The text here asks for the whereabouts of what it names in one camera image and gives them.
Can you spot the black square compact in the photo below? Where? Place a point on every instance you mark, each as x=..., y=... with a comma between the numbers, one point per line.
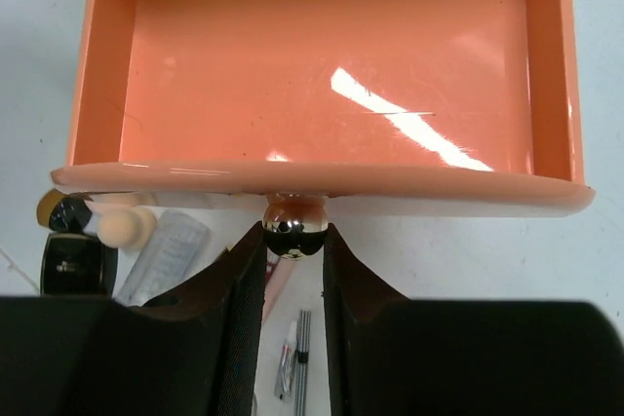
x=77, y=264

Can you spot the orange plastic drawer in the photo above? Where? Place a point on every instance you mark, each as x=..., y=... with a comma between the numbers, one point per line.
x=405, y=107

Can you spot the grey patterned eyeliner pencil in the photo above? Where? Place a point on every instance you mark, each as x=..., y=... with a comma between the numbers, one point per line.
x=302, y=354

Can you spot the gold drawer knob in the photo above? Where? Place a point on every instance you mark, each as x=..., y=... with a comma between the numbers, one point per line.
x=295, y=226

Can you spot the beige makeup sponge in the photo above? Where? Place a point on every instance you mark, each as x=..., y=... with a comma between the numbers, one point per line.
x=126, y=228

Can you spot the clear plastic tube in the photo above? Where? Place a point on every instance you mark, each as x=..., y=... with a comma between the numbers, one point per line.
x=175, y=243

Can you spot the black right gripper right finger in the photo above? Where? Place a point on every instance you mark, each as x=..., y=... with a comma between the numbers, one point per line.
x=392, y=355

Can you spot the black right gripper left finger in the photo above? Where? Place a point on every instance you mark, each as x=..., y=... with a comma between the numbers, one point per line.
x=189, y=351

